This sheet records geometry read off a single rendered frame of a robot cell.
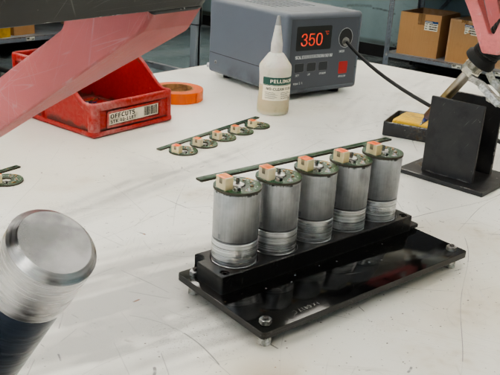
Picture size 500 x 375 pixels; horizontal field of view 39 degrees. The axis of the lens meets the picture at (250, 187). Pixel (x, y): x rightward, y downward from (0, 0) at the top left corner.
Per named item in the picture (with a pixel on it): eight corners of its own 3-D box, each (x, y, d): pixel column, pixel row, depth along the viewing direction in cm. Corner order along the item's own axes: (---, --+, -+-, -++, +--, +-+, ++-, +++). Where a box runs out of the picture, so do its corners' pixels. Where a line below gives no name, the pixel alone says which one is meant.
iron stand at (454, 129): (445, 229, 57) (533, 152, 51) (377, 149, 59) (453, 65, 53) (478, 210, 61) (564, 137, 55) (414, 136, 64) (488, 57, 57)
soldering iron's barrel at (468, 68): (428, 126, 58) (481, 70, 54) (416, 111, 59) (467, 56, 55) (437, 123, 59) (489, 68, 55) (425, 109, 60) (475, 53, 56)
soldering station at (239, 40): (356, 91, 86) (364, 11, 82) (283, 101, 79) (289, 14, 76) (277, 68, 97) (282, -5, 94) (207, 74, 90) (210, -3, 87)
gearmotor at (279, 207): (303, 263, 39) (311, 176, 38) (270, 274, 38) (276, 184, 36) (274, 246, 41) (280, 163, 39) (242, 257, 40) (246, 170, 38)
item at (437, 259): (374, 226, 48) (376, 210, 47) (464, 267, 43) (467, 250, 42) (176, 290, 38) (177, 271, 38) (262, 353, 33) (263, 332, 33)
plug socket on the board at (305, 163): (317, 170, 39) (318, 158, 39) (305, 172, 39) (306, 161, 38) (306, 165, 40) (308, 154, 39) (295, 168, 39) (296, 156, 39)
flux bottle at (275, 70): (273, 117, 73) (280, 18, 69) (249, 110, 75) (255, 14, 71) (295, 112, 75) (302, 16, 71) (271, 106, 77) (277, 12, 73)
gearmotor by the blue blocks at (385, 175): (400, 229, 45) (411, 152, 43) (374, 238, 43) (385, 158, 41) (371, 216, 46) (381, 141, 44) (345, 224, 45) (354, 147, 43)
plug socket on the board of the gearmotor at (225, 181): (236, 188, 36) (237, 175, 35) (223, 192, 35) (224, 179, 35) (227, 184, 36) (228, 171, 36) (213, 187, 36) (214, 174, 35)
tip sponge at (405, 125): (469, 135, 71) (472, 120, 70) (459, 149, 66) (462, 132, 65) (396, 122, 74) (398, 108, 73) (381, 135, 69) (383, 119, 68)
